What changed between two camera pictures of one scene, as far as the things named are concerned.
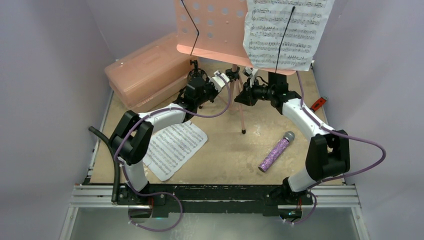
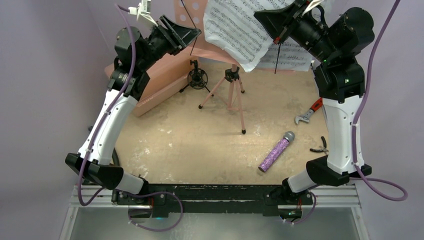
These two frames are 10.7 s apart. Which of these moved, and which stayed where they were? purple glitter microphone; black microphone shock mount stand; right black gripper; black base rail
Moved: right black gripper
Stayed: purple glitter microphone; black base rail; black microphone shock mount stand
